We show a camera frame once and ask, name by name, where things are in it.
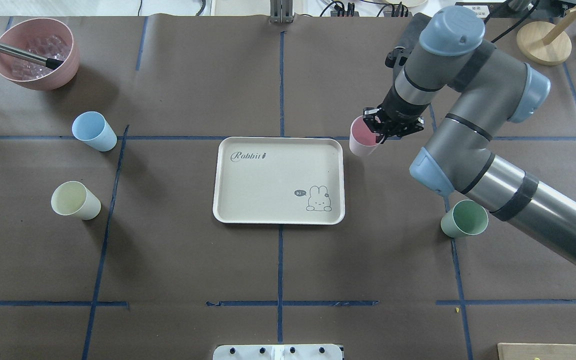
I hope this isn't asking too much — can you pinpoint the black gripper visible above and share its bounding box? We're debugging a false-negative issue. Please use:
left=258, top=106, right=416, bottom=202
left=362, top=105, right=425, bottom=143

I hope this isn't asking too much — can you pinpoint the pink cup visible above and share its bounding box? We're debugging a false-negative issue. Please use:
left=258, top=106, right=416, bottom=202
left=349, top=116, right=380, bottom=157

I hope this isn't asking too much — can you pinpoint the green cup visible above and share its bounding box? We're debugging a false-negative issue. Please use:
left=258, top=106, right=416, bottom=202
left=440, top=199, right=489, bottom=239

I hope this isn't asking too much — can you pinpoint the blue cup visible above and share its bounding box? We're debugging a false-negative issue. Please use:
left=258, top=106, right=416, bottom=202
left=71, top=111, right=117, bottom=152

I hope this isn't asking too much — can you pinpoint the cream yellow cup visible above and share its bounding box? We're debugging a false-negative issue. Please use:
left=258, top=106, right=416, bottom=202
left=50, top=181, right=102, bottom=221

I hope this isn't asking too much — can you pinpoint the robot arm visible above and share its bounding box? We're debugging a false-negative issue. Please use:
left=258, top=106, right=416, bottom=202
left=362, top=6, right=576, bottom=265

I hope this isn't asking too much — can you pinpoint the cream rabbit tray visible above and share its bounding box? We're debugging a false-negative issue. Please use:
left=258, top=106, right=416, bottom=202
left=212, top=136, right=346, bottom=226

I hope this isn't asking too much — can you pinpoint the grey folded cloth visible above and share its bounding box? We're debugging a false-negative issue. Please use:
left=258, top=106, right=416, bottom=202
left=394, top=13, right=432, bottom=54

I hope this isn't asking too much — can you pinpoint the wooden mug tree stand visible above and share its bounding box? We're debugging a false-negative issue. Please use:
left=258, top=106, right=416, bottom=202
left=516, top=6, right=576, bottom=66

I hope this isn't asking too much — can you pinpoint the wooden cutting board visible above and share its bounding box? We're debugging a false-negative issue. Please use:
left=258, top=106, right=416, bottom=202
left=497, top=342, right=576, bottom=360

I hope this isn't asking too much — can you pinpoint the pink bowl with ice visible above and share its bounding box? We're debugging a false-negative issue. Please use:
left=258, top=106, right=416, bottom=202
left=0, top=18, right=80, bottom=91

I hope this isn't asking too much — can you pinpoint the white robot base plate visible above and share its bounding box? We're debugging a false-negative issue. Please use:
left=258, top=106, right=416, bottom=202
left=212, top=343, right=345, bottom=360

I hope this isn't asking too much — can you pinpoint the metal scoop handle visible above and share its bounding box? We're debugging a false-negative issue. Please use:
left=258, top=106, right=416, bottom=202
left=0, top=42, right=64, bottom=70

